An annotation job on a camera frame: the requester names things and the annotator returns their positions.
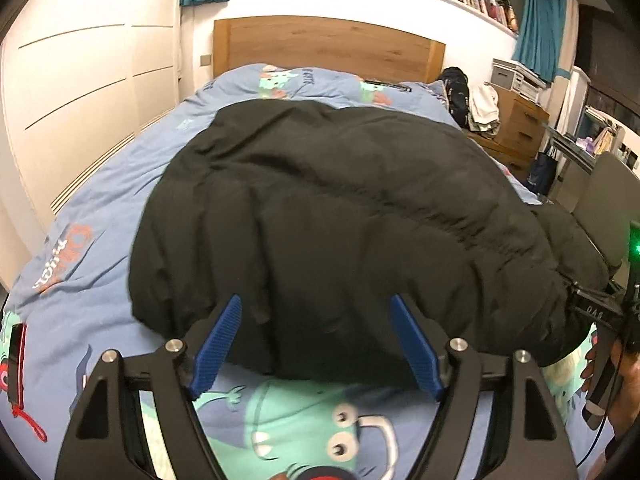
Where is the long teal curtain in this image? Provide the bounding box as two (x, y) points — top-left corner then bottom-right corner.
(511, 0), (568, 83)

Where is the pile of light clothes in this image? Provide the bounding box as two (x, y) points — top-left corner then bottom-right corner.
(467, 82), (502, 137)

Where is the person's right hand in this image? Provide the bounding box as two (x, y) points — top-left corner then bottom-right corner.
(580, 345), (640, 436)

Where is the black puffer coat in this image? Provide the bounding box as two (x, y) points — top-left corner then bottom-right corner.
(127, 100), (613, 386)

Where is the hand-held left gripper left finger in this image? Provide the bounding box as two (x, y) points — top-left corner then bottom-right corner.
(54, 294), (243, 480)

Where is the dark window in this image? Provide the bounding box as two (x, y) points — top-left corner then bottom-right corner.
(575, 5), (640, 126)

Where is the black cable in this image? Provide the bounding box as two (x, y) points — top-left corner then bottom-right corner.
(575, 400), (613, 468)

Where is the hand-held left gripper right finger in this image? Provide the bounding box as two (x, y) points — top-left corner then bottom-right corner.
(390, 294), (573, 480)

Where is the grey chair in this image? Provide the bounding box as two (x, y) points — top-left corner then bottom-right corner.
(552, 152), (640, 271)

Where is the white upright panel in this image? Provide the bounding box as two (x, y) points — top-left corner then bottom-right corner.
(555, 66), (590, 136)

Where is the wooden headboard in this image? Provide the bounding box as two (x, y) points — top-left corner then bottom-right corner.
(213, 17), (447, 85)

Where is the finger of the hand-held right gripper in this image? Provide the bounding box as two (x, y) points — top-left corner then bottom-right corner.
(564, 280), (626, 328)

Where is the dark blue bag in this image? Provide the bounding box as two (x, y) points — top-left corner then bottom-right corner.
(525, 152), (557, 196)

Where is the black backpack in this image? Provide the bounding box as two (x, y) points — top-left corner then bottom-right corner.
(437, 66), (471, 128)

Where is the blue printed duvet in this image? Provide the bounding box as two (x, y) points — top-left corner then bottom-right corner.
(0, 62), (621, 480)

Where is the white wardrobe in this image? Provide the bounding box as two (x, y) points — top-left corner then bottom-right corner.
(0, 0), (181, 221)

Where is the white printer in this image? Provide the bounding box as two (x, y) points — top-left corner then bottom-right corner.
(490, 58), (547, 93)

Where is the cluttered desk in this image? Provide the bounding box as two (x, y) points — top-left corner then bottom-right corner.
(542, 125), (640, 171)

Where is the wooden dresser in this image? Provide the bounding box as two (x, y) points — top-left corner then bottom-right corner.
(467, 91), (551, 181)

